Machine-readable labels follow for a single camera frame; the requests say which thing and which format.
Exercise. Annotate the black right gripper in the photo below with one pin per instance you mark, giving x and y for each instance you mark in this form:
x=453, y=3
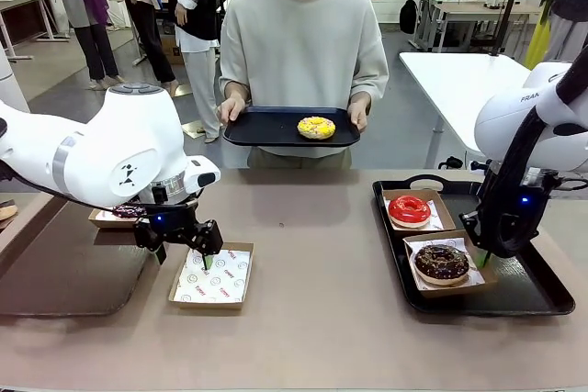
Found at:
x=528, y=204

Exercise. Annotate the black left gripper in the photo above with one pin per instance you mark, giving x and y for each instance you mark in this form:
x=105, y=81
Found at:
x=184, y=229

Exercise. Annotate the white printed paper liner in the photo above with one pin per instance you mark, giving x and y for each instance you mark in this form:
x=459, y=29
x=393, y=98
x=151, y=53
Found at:
x=436, y=222
x=105, y=214
x=475, y=277
x=220, y=282

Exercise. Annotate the brown cardboard food box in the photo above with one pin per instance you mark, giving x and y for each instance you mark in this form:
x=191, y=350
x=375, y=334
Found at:
x=206, y=305
x=450, y=293
x=110, y=225
x=441, y=201

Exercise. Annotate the chocolate glazed donut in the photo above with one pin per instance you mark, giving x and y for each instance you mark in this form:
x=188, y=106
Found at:
x=427, y=269

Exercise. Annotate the chocolate donut pink sprinkles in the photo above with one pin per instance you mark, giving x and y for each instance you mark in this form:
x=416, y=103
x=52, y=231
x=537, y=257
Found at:
x=128, y=212

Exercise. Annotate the red glazed donut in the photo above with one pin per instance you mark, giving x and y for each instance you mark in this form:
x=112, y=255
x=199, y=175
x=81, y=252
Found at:
x=399, y=214

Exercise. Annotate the small black serving tray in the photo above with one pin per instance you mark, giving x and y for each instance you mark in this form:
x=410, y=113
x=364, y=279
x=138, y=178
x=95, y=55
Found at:
x=266, y=128

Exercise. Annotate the yellow sprinkled donut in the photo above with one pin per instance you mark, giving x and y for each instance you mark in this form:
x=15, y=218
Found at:
x=305, y=131

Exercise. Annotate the person's left forearm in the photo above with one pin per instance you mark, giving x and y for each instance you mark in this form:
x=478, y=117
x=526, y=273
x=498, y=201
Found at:
x=367, y=86

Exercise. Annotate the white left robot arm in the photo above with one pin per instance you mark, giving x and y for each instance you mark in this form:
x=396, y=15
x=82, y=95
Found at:
x=115, y=144

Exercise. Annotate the person's right forearm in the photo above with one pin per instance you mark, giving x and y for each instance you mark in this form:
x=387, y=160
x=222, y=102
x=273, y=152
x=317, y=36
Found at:
x=234, y=84

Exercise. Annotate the dark rectangular serving tray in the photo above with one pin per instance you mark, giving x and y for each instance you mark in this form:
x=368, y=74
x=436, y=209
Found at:
x=69, y=272
x=528, y=291

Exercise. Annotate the person's right hand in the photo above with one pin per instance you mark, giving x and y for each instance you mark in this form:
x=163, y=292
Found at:
x=232, y=109

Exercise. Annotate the person's left hand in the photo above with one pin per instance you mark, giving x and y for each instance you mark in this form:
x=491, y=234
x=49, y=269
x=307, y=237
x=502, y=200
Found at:
x=360, y=114

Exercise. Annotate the gold floor plate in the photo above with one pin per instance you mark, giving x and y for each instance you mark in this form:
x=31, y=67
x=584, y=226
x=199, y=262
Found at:
x=190, y=129

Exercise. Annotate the tan object with dark top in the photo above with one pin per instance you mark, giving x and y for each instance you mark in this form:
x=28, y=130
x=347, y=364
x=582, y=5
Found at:
x=7, y=213

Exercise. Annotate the large white table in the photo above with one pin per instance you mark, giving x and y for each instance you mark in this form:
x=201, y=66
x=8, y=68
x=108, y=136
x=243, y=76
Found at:
x=459, y=75

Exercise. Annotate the yellow hanging cloth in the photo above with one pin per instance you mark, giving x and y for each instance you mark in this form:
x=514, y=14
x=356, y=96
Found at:
x=537, y=50

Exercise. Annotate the brown cardboard carton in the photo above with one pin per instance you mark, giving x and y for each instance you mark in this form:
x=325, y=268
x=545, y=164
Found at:
x=167, y=45

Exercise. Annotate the person in beige sweater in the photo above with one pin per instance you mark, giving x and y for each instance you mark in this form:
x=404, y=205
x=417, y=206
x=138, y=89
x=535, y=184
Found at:
x=303, y=43

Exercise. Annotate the black tripod pole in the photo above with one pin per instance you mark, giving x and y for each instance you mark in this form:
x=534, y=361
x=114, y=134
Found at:
x=507, y=11

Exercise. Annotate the background workbench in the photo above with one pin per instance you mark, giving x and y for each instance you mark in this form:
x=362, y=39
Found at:
x=473, y=8

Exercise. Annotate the black backpack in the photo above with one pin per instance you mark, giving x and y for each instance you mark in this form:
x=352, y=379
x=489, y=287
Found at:
x=409, y=15

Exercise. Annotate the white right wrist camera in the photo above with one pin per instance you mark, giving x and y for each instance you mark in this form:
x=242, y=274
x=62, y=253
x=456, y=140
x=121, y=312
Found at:
x=535, y=176

